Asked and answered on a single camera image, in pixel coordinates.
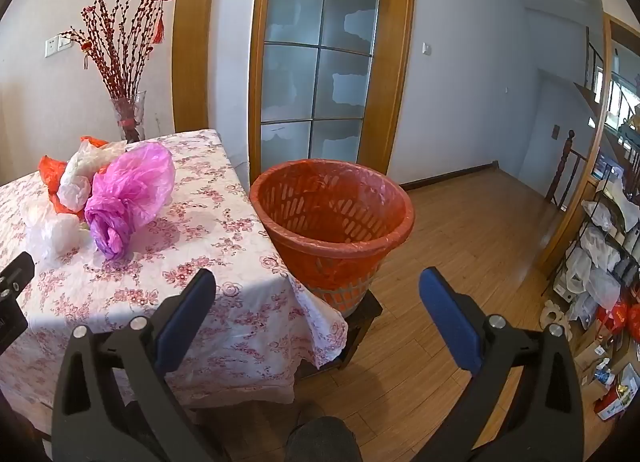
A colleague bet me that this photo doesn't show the red decorative branches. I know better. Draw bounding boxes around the red decorative branches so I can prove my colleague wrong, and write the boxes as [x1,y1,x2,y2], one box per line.
[60,0,153,101]

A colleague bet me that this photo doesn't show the clear plastic bag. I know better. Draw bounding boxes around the clear plastic bag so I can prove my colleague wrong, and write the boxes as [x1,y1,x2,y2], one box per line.
[22,201,95,263]

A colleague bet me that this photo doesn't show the red gift bag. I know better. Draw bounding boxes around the red gift bag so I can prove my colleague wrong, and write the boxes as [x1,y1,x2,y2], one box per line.
[597,298,640,343]

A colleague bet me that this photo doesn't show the wooden archway frame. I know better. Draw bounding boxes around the wooden archway frame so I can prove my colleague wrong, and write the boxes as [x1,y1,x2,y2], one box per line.
[537,12,640,273]

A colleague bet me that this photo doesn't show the stair handrail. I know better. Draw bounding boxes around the stair handrail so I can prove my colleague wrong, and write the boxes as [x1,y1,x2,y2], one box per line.
[582,26,607,103]

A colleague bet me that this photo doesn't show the wooden stair newel post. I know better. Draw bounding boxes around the wooden stair newel post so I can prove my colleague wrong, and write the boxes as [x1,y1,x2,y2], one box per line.
[545,129,587,203]

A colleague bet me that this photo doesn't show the floral pink white tablecloth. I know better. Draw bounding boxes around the floral pink white tablecloth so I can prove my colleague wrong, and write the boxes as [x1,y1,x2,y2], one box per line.
[0,129,349,410]

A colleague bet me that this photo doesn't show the white spray bottle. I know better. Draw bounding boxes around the white spray bottle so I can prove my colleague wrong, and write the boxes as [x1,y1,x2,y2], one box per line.
[594,357,617,389]

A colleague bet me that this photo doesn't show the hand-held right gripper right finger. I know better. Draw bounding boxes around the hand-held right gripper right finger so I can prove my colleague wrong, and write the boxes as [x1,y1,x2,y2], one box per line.
[419,267,585,462]

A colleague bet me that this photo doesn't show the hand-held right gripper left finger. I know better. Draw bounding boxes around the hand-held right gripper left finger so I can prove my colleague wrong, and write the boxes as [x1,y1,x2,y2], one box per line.
[51,268,221,462]

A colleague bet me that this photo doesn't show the pink plastic bag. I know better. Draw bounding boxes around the pink plastic bag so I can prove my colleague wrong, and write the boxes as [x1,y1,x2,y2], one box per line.
[84,143,177,260]

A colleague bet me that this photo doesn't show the clear glass vase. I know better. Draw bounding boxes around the clear glass vase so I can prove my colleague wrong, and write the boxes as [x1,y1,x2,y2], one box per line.
[110,90,147,144]

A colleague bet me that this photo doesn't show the frosted glass panel door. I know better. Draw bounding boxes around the frosted glass panel door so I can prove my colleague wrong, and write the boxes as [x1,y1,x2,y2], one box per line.
[260,0,384,171]

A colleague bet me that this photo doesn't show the wooden wall trim post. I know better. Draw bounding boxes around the wooden wall trim post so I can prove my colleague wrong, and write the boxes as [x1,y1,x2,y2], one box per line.
[172,0,224,135]

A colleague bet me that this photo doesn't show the orange plastic bag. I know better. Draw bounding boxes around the orange plastic bag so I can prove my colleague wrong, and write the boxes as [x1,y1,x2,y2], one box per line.
[39,136,111,217]

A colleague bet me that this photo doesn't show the white plastic bag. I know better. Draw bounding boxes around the white plastic bag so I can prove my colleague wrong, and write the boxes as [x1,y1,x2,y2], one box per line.
[57,139,126,215]

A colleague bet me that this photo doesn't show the dark wooden stool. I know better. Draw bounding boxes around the dark wooden stool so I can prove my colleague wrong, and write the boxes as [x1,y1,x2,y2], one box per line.
[295,291,384,379]

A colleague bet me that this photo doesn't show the person's dark-clothed leg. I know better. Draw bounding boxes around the person's dark-clothed leg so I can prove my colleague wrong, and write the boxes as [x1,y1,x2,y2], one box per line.
[285,416,364,462]

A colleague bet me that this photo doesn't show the cluttered metal storage shelf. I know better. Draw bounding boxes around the cluttered metal storage shelf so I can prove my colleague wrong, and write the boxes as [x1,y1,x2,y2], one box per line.
[542,106,640,420]

